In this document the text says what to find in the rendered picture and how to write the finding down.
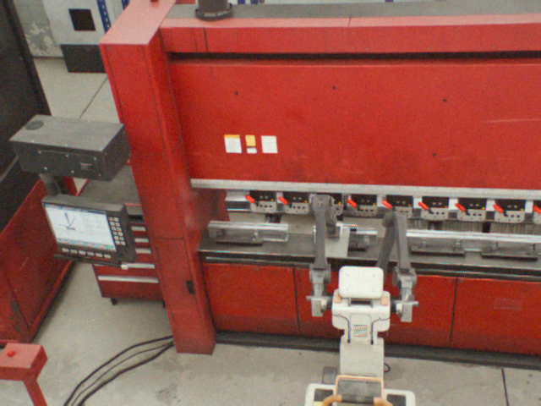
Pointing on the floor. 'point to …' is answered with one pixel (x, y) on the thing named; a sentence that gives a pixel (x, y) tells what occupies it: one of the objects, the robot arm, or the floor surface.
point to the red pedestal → (24, 367)
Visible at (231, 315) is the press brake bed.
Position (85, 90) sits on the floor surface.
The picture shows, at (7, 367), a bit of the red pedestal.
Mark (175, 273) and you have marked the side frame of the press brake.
